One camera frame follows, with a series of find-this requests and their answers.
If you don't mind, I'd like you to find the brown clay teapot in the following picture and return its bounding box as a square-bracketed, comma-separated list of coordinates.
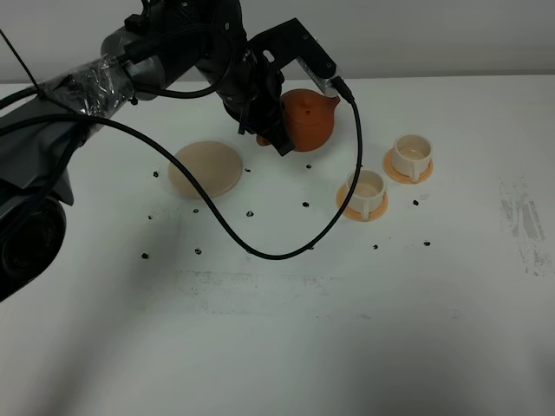
[280, 88, 341, 153]

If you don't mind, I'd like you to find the beige round teapot coaster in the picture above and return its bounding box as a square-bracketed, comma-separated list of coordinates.
[174, 140, 243, 198]

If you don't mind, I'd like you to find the far orange saucer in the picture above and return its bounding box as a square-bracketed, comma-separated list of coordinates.
[382, 151, 434, 185]

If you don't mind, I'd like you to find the black left camera cable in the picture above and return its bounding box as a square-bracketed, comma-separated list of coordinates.
[0, 21, 363, 261]

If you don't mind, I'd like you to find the far white teacup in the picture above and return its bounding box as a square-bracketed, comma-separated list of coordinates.
[391, 134, 433, 183]

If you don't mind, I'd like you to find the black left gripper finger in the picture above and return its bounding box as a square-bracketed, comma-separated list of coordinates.
[246, 100, 295, 156]

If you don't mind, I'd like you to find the black cable tie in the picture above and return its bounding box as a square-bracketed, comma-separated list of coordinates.
[0, 29, 46, 99]

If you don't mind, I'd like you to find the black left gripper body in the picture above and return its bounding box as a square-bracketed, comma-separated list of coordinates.
[216, 29, 284, 130]

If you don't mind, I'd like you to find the near white teacup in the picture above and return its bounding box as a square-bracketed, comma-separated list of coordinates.
[345, 169, 387, 222]

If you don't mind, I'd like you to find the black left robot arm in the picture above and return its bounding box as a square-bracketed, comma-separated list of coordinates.
[1, 1, 294, 298]

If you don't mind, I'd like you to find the white teacup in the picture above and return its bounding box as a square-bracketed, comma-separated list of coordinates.
[345, 169, 387, 222]
[391, 134, 433, 183]

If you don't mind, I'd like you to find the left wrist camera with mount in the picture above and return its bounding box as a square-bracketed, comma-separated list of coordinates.
[248, 18, 339, 98]

